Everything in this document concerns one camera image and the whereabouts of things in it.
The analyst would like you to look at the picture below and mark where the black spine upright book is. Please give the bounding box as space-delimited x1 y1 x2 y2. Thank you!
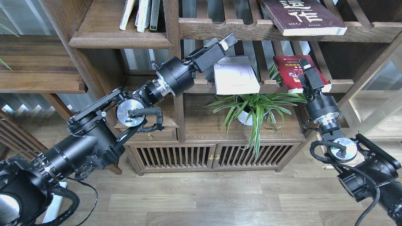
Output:
149 0 162 33

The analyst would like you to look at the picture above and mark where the white metal post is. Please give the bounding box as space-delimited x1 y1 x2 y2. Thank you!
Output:
42 195 63 223

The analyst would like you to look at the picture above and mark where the white plant pot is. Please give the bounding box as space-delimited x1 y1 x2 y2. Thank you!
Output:
237 106 260 126

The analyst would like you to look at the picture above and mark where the dark wooden side table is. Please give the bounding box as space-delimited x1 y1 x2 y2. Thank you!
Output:
0 35 123 175

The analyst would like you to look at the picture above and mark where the white lavender paperback book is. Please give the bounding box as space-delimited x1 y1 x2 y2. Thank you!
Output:
213 55 260 95

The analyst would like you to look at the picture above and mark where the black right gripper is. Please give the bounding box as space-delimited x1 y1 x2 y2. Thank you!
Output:
297 58 340 124

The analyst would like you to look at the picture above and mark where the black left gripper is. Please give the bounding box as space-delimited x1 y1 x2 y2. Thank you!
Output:
152 33 237 96

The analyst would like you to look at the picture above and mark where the cream spine upright book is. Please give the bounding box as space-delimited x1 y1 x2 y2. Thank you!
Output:
119 0 136 30

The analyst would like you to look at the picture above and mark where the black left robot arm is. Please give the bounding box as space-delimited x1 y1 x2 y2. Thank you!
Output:
0 33 237 226

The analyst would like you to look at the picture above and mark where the dark maroon book chinese title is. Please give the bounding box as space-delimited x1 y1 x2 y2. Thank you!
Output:
259 0 347 36

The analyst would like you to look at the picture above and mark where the green spider plant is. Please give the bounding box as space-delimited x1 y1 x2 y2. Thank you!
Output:
203 63 310 162

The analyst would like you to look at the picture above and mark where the dark slatted wooden rack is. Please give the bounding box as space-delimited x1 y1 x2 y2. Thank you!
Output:
0 110 48 160

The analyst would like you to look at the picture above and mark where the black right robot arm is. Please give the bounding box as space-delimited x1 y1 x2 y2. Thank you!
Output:
299 58 402 226

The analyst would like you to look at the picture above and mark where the dark wooden bookshelf unit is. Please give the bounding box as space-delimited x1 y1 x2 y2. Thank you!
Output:
40 0 401 175

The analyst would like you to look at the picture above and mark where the light wooden shelf frame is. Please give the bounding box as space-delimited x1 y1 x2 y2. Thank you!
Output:
342 53 402 161

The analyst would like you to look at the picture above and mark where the red paperback book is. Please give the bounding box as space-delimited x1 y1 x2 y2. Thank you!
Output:
273 55 316 94

